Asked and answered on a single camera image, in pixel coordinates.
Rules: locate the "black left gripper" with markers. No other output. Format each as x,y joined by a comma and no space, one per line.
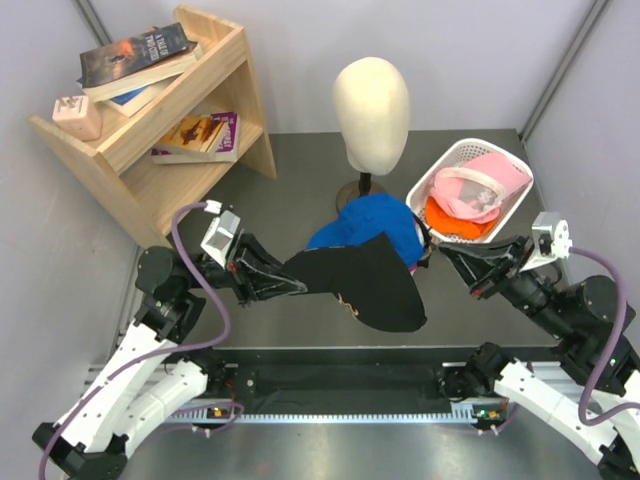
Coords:
260,285

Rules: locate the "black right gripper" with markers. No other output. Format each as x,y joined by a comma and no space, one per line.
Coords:
487,265

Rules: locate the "black cap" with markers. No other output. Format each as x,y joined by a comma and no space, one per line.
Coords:
370,280

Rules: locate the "blue cap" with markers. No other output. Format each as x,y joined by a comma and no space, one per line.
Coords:
364,218

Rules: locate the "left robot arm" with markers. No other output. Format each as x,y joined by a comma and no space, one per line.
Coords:
164,359

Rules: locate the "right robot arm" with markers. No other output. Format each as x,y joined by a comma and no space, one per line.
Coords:
588,320

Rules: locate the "orange cap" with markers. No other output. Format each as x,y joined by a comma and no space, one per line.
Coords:
439,220

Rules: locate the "light pink cap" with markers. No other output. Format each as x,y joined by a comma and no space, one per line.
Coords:
477,190

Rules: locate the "white perforated basket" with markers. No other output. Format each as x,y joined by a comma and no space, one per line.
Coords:
457,155

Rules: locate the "wooden shelf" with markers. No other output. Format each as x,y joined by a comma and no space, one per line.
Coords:
140,195

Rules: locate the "orange purple book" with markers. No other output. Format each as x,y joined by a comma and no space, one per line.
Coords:
211,138

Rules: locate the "beige mannequin head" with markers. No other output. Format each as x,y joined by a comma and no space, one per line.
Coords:
372,105

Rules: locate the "blue cover book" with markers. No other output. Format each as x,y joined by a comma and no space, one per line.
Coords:
130,103

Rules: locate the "pink power adapter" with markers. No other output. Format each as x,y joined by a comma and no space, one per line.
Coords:
78,116

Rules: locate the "dark cover paperback book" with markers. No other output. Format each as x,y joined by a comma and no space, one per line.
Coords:
158,54

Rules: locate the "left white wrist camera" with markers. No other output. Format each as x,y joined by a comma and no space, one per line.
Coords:
221,232

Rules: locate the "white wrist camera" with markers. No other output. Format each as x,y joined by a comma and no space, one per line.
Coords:
221,232
551,238

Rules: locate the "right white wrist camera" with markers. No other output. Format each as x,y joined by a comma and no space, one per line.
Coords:
551,238

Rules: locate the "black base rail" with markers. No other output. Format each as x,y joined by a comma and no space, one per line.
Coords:
344,379

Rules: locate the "white slotted cable duct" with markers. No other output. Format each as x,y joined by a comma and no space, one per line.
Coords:
469,412

